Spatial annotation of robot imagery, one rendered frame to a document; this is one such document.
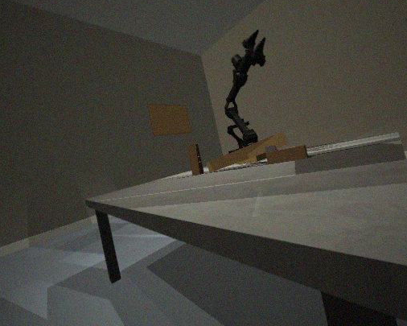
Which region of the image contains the long brown wooden rail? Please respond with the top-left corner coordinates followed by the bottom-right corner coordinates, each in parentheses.
top-left (206, 131), bottom-right (289, 172)

